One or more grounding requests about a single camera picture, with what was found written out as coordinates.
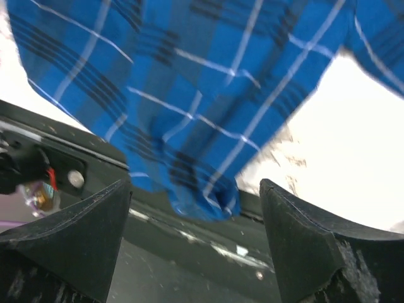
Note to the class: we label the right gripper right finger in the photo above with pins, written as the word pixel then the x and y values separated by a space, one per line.
pixel 321 257

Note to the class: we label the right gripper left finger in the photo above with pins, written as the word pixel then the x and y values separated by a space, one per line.
pixel 68 256

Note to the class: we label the blue plaid shirt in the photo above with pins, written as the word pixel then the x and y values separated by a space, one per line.
pixel 190 91

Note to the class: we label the black front mounting rail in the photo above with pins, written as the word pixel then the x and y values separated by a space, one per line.
pixel 163 257

